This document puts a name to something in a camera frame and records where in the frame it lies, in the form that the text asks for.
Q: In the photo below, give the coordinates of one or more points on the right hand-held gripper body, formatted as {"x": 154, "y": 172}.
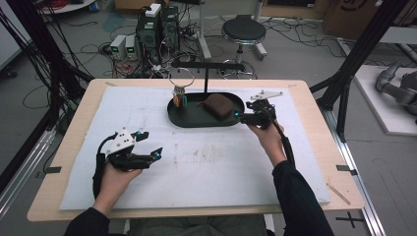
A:
{"x": 260, "y": 114}

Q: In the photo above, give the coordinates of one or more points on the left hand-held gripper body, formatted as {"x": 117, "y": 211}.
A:
{"x": 123, "y": 154}

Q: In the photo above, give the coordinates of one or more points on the person's left hand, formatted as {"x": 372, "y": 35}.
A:
{"x": 114, "y": 183}

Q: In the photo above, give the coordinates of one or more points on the person's right hand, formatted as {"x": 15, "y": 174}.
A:
{"x": 270, "y": 144}

